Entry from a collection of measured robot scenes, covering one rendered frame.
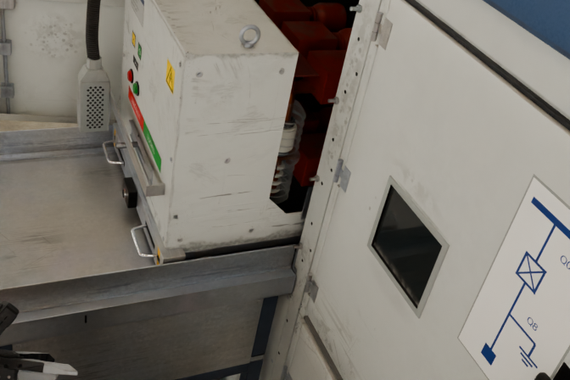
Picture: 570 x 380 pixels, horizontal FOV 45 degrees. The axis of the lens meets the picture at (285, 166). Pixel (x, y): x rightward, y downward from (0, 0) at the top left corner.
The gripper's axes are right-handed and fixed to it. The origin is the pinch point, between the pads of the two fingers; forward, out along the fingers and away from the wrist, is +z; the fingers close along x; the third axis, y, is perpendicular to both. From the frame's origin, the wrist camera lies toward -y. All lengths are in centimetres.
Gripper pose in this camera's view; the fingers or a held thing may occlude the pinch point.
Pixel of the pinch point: (67, 362)
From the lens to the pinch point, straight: 128.7
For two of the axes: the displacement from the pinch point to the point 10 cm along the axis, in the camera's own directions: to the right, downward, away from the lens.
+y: -1.4, 9.7, -2.0
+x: 5.5, -0.9, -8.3
